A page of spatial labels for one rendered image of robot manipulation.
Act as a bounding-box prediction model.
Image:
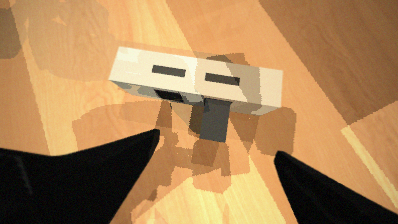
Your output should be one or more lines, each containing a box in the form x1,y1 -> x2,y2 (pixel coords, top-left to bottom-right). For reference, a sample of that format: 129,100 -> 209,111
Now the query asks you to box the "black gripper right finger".
273,150 -> 398,224

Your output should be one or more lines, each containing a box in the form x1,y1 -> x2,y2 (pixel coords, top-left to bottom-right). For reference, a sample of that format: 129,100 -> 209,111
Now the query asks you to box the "black two-prong plug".
199,98 -> 231,143

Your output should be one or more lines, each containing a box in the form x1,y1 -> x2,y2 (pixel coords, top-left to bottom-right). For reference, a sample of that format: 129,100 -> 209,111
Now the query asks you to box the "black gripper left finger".
0,129 -> 160,224

